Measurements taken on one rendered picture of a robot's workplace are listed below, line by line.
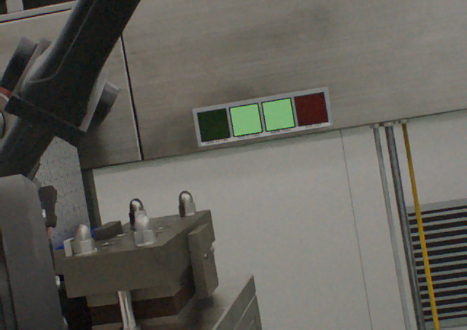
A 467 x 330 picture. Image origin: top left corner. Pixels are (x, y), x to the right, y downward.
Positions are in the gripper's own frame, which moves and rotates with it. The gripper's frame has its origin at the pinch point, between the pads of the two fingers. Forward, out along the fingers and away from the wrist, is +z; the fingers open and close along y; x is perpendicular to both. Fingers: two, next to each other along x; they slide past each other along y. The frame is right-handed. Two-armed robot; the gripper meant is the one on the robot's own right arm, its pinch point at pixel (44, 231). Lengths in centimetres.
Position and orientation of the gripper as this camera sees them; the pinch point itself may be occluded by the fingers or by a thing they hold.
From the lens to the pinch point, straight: 157.1
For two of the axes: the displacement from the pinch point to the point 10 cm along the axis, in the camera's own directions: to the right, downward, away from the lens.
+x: -0.6, -8.9, 4.5
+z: 2.1, 4.3, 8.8
